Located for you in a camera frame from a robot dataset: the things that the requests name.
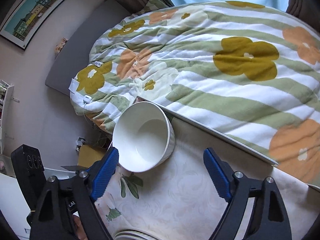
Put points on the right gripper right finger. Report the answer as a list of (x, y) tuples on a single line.
[(268, 220)]

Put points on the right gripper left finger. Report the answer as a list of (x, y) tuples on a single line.
[(87, 187)]

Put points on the duck pattern plate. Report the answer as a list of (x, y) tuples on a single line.
[(133, 235)]

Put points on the white ribbed bowl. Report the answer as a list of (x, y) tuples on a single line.
[(143, 136)]

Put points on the person's left hand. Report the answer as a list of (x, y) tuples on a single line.
[(79, 229)]

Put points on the floral white tablecloth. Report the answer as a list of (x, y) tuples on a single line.
[(177, 199)]

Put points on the grey headboard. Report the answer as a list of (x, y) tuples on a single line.
[(75, 54)]

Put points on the small plush toy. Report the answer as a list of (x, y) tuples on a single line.
[(60, 46)]

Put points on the framed town picture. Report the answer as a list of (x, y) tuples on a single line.
[(26, 19)]

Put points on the floral striped duvet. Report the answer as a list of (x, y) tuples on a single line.
[(248, 71)]

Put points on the green striped pillow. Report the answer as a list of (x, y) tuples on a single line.
[(153, 5)]

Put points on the right brown curtain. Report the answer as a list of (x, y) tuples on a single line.
[(305, 10)]

